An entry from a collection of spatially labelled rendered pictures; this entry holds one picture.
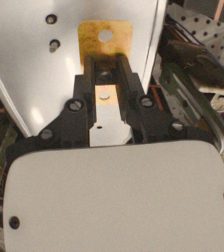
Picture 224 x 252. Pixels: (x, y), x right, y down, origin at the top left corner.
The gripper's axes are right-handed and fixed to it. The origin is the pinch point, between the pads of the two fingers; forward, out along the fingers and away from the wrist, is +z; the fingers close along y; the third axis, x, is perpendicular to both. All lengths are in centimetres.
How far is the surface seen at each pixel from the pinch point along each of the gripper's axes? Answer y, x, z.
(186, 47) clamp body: 14.4, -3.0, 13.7
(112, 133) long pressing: 2.0, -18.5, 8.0
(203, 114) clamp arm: 10.6, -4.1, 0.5
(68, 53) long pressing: -3.6, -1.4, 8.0
